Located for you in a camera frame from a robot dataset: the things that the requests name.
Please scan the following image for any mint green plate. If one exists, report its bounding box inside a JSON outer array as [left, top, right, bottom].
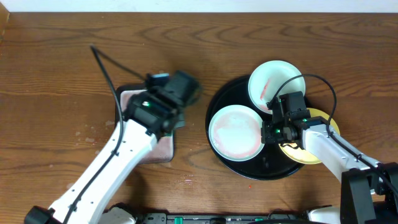
[[248, 60, 302, 114], [208, 105, 264, 162]]

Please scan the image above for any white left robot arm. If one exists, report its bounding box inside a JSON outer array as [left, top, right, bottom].
[[24, 86, 192, 223]]

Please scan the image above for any round black serving tray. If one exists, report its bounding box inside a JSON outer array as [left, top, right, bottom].
[[205, 75, 304, 180]]

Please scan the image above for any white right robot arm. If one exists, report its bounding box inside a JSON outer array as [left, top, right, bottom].
[[261, 116, 397, 223]]

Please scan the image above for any black rectangular soapy water tray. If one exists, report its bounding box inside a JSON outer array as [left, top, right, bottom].
[[116, 84, 174, 164]]

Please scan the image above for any yellow plate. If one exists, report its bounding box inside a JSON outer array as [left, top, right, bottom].
[[279, 108, 330, 165]]

